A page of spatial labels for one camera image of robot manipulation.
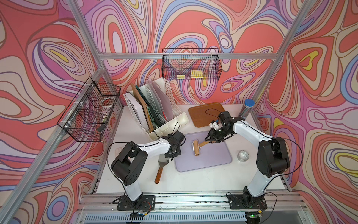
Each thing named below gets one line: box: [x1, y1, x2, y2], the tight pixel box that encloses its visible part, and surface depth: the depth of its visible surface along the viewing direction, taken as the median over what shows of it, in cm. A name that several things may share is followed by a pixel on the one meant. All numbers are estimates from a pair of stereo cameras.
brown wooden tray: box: [188, 102, 226, 128], surface depth 114 cm
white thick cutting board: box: [124, 91, 150, 133], surface depth 90 cm
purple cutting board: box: [174, 131, 232, 172], surface depth 92 cm
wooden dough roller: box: [192, 139, 211, 156], surface depth 92 cm
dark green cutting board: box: [135, 84, 166, 127], surface depth 88 cm
